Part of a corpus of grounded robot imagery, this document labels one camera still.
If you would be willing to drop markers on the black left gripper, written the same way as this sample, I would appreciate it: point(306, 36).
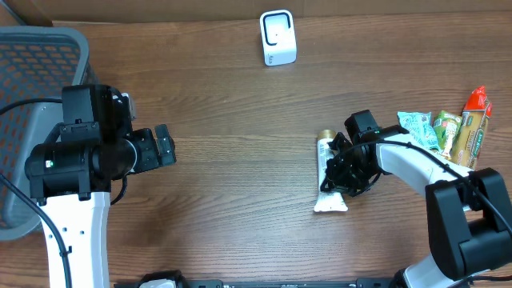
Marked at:
point(162, 145)

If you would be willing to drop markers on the white tube gold cap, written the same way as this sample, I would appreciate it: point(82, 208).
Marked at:
point(330, 201)

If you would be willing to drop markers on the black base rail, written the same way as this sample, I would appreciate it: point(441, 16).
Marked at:
point(175, 278)

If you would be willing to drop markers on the green tea packet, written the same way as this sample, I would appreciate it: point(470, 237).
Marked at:
point(446, 126)

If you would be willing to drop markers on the teal snack packet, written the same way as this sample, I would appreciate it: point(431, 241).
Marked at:
point(419, 126)

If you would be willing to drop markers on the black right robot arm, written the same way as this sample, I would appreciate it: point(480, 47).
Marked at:
point(468, 212)

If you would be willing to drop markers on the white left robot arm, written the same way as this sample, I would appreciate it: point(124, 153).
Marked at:
point(71, 175)

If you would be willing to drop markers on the orange spaghetti packet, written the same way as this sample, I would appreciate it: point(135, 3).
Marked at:
point(476, 114)

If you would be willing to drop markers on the white barcode scanner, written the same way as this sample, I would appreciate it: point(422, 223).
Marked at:
point(279, 43)

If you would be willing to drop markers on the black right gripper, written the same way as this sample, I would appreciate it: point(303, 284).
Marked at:
point(348, 167)

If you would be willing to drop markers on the grey plastic mesh basket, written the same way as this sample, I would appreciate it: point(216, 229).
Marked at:
point(36, 63)

